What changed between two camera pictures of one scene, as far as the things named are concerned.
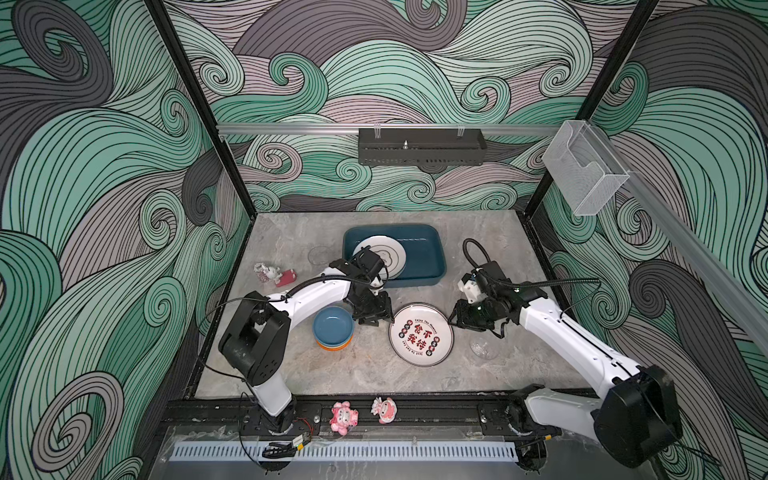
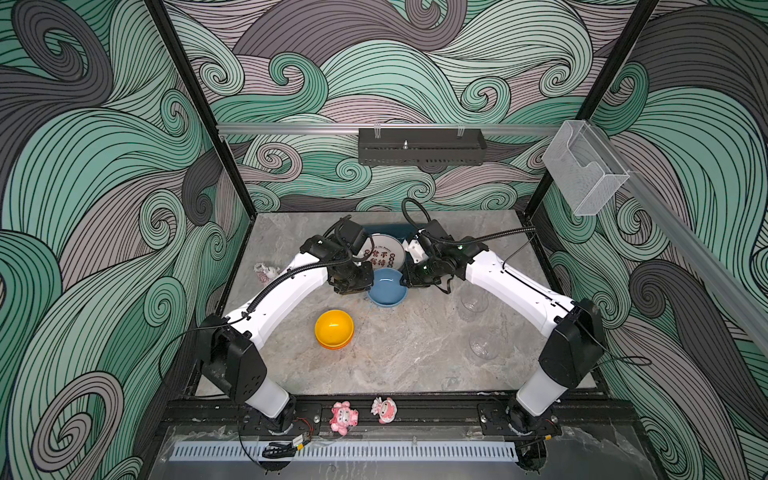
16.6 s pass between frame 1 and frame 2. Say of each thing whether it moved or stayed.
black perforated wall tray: stayed
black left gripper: moved
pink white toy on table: stayed
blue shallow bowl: moved
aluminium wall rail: stayed
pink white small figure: stayed
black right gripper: moved
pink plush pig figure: stayed
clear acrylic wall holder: stayed
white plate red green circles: moved
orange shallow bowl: stayed
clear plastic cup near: stayed
